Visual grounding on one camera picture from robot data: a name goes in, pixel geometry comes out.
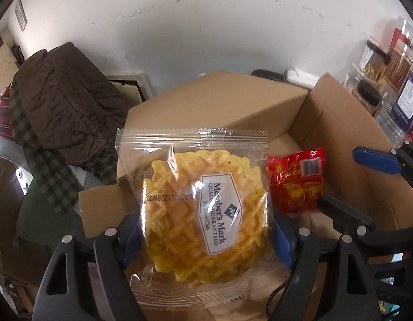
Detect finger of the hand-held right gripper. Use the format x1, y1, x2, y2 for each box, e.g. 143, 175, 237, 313
316, 194, 413, 265
353, 140, 413, 188

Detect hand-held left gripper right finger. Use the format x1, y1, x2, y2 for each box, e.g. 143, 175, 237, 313
271, 222, 383, 321

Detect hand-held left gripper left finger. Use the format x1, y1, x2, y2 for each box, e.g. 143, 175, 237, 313
33, 213, 147, 321

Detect clear packet yellow lattice snack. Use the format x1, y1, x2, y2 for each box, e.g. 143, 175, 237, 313
114, 126, 290, 311

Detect brown cardboard box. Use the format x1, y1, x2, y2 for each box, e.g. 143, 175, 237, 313
78, 70, 413, 321

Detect red gold-printed snack packet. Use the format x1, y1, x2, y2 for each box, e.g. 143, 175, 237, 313
266, 148, 327, 215

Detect clear jar purple label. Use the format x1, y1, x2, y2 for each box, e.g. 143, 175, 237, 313
377, 67, 413, 141

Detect spice jar black lid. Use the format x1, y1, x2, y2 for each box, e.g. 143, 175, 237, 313
343, 63, 384, 114

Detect grey chair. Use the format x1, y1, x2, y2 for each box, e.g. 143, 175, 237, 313
0, 124, 87, 251

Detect green plaid cloth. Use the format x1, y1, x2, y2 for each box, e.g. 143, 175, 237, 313
9, 87, 90, 208

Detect clear jar red contents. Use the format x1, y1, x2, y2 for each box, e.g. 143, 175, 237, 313
385, 17, 413, 87

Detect white paper box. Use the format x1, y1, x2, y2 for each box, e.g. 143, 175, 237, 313
283, 68, 321, 89

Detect black flat case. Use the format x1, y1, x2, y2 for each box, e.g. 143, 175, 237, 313
251, 70, 287, 81

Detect brown quilted jacket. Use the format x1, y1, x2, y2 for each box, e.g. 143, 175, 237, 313
11, 42, 140, 184

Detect white framed panel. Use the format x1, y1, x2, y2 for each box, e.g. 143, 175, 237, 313
106, 72, 154, 102

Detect red striped cloth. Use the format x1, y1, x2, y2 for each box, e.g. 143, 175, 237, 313
0, 90, 17, 137

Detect beige quilted cushion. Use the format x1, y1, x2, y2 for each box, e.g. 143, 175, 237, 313
0, 42, 20, 91

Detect black cable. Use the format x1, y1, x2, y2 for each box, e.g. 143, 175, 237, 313
266, 279, 294, 321

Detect framed wall picture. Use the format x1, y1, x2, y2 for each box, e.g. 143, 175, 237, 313
14, 0, 28, 30

